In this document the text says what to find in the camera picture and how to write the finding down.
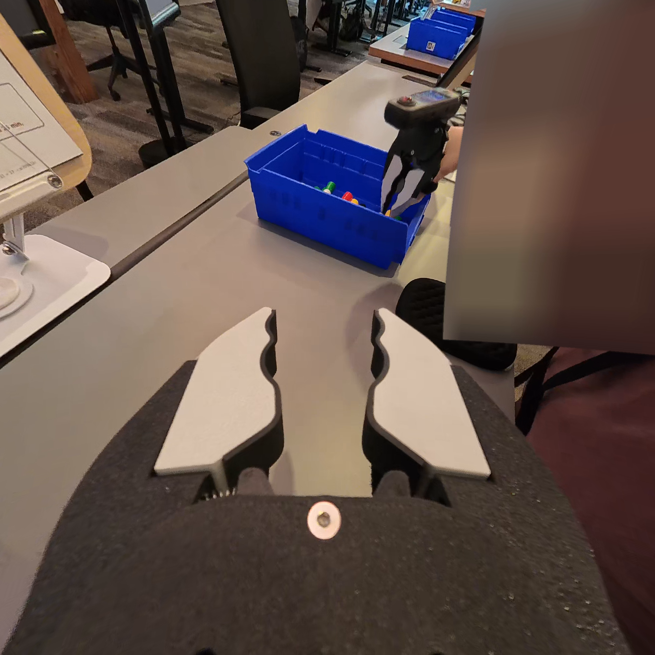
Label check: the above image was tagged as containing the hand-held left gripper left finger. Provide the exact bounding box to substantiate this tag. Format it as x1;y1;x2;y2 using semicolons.
152;306;286;496

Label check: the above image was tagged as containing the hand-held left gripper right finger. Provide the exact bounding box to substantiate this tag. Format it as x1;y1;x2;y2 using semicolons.
363;307;493;498

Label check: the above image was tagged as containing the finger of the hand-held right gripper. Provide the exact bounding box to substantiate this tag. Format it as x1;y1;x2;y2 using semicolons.
390;165;434;217
380;152;407;213

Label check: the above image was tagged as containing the blue plastic bin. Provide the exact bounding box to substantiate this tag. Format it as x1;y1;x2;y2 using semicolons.
244;124;432;271
431;7;486;34

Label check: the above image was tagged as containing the person's right hand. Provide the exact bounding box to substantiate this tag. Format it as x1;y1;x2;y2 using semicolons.
431;125;465;184

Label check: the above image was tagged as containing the black textured wrist pad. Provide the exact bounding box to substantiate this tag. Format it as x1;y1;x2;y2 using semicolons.
395;278;519;373

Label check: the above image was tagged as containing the blue bin with white label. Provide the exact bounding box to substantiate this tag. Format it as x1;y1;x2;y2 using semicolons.
407;19;470;60

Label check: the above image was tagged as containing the black office chair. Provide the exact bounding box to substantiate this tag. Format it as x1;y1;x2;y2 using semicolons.
61;0;131;102
215;0;304;130

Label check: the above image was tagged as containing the printed instruction sheet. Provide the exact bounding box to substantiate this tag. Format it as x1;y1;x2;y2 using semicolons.
0;51;84;191

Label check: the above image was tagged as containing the wooden instruction board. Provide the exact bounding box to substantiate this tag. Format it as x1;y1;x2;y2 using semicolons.
0;13;94;206

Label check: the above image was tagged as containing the black cord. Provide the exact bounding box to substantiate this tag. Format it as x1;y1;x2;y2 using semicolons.
514;347;622;437

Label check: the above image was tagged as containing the white stand bracket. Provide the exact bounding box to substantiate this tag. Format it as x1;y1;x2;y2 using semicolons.
0;212;35;320

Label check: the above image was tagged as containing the wooden post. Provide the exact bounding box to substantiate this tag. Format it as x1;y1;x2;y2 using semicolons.
38;0;99;104

